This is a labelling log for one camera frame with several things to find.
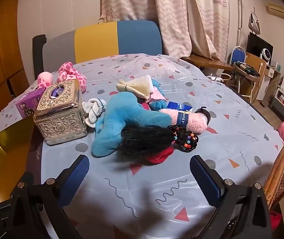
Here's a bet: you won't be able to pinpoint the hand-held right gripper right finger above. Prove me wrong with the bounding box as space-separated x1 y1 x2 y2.
190 155 273 239

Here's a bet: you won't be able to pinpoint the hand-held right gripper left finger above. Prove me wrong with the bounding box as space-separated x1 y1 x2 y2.
7 154 90 239

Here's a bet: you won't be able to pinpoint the gold-lined dark gift box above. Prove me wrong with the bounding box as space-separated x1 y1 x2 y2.
0 121 44 206

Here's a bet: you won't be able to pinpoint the black beaded hair ties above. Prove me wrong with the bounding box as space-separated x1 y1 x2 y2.
169 126 198 153

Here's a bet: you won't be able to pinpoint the white socks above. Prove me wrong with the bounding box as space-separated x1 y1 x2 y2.
82 98 107 128

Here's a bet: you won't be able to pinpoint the black-haired red doll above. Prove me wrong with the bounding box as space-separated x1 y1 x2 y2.
117 125 175 166

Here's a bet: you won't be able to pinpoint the blue tissue packet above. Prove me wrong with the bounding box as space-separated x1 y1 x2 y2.
167 101 193 114

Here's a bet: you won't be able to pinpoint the blue plush toy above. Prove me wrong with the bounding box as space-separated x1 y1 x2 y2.
92 92 173 158

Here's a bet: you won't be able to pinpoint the silver ornate tissue box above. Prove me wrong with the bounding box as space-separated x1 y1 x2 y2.
33 79 89 146

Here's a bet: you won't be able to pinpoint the black hair clip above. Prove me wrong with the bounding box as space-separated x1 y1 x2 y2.
195 107 210 125

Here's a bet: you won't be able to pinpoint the patterned light blue tablecloth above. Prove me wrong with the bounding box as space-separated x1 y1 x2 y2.
0 53 284 239

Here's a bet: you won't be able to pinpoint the purple box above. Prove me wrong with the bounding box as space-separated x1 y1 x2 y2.
15 87 46 119

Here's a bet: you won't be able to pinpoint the small blue plush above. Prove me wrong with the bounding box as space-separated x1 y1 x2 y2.
149 79 168 111

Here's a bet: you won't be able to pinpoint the pink cloth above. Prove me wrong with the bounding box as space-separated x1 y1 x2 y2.
139 91 166 104

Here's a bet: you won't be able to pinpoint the pink spotted plush toy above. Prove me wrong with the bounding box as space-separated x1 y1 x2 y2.
37 62 87 95

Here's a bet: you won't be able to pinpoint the cream tied cloth bundle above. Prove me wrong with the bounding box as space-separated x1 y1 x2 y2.
116 80 150 99

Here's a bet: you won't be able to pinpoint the small round wooden table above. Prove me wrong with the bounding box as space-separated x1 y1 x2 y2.
233 61 261 102

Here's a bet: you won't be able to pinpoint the white foam sponge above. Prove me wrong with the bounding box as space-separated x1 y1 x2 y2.
132 75 153 92

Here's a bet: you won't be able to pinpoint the wooden desk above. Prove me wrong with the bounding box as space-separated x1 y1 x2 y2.
182 55 235 71

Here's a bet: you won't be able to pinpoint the wooden chair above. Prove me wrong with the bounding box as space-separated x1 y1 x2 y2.
245 52 267 102

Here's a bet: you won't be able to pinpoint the white fan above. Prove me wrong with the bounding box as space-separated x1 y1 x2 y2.
260 48 272 64

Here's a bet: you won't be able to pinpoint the grey yellow blue chair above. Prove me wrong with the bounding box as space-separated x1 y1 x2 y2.
32 20 163 90

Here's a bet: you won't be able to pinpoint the black monitor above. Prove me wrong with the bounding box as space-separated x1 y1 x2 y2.
247 32 274 60

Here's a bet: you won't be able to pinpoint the white garment steamer stand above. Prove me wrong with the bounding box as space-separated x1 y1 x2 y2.
237 0 261 48

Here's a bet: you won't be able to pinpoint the pink patterned curtain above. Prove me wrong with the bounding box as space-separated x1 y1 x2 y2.
99 0 230 60

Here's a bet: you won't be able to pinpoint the air conditioner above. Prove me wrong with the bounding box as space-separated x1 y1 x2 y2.
266 3 284 24

